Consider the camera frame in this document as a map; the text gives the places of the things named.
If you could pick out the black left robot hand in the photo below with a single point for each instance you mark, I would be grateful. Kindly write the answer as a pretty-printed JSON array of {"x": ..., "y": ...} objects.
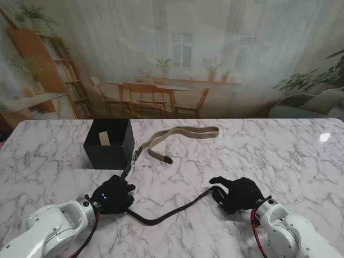
[{"x": 114, "y": 196}]

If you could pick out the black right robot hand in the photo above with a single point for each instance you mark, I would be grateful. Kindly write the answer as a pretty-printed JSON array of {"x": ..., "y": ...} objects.
[{"x": 242, "y": 194}]

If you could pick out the black belt with silver buckle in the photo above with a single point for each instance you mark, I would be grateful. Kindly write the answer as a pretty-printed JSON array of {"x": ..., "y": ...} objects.
[{"x": 150, "y": 222}]

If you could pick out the beige woven belt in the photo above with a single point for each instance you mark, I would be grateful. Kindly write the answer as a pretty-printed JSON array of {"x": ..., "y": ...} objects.
[
  {"x": 104, "y": 138},
  {"x": 188, "y": 130}
]

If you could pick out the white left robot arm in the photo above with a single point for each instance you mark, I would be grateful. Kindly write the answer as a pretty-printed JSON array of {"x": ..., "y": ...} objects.
[{"x": 51, "y": 228}]

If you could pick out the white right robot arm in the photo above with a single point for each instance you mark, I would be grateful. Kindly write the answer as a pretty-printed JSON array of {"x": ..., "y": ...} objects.
[{"x": 290, "y": 231}]

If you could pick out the black belt storage box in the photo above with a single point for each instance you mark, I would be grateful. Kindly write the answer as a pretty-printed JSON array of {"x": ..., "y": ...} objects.
[{"x": 107, "y": 156}]

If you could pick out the printed room scene backdrop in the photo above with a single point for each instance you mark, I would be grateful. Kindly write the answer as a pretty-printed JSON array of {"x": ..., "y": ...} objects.
[{"x": 172, "y": 53}]

